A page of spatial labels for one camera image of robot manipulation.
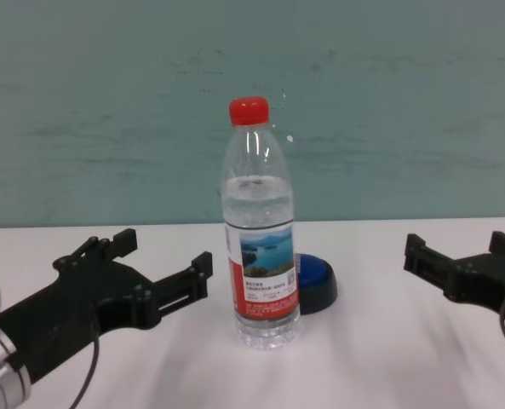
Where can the blue push button black base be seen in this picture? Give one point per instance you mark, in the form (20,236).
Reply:
(318,281)

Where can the clear water bottle red cap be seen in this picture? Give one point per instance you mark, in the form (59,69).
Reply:
(260,238)

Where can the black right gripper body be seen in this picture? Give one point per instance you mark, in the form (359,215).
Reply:
(490,285)

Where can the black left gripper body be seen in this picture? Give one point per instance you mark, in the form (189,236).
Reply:
(86,302)

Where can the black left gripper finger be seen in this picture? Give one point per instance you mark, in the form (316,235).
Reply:
(188,285)
(103,251)

